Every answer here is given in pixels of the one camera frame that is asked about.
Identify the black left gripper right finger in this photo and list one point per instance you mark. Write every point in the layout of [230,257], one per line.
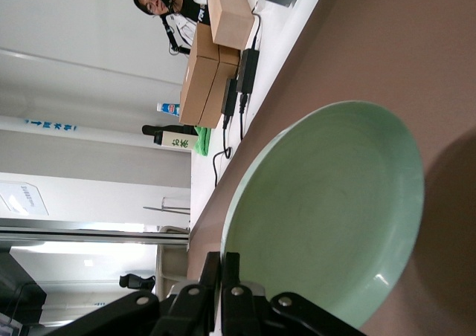
[240,310]

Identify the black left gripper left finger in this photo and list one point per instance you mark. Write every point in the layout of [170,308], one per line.
[193,310]

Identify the pale green plate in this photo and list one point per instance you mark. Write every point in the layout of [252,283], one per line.
[323,209]

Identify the small black device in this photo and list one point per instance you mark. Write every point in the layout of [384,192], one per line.
[135,282]

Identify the green cloth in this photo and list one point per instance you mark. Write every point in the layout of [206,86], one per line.
[202,142]

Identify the tea bottle with white label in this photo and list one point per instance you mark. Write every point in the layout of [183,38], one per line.
[178,142]

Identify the black bottle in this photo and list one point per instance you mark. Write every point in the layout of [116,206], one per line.
[152,129]

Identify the white bottle with blue cap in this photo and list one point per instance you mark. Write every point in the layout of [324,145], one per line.
[169,109]

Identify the white paper notice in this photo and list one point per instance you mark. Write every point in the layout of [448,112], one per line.
[22,200]

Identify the black power adapter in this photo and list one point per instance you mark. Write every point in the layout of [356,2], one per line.
[248,70]
[229,96]

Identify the brown cardboard box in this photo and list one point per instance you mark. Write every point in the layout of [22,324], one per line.
[223,87]
[230,12]
[197,83]

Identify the brown table cover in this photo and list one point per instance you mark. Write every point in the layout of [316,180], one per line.
[390,53]

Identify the aluminium frame bar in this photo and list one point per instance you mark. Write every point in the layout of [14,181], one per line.
[93,233]

